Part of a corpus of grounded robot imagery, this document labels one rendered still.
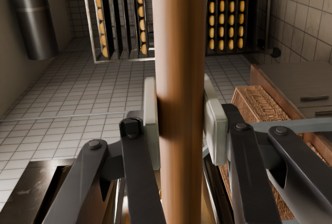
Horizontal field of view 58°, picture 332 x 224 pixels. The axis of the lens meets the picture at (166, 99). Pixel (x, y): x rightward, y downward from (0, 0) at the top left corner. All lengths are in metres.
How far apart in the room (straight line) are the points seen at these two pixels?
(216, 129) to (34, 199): 1.83
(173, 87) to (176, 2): 0.05
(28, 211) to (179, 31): 1.78
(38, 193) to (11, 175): 0.30
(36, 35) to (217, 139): 3.18
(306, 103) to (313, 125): 0.30
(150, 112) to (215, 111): 0.04
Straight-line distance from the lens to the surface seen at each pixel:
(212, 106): 0.17
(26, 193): 2.02
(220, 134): 0.16
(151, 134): 0.16
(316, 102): 1.61
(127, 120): 0.15
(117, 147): 0.16
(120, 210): 1.52
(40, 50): 3.34
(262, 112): 1.54
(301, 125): 1.29
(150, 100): 0.18
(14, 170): 2.25
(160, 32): 0.17
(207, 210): 1.68
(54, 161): 2.20
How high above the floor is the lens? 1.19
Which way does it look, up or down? 1 degrees down
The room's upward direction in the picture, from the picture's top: 94 degrees counter-clockwise
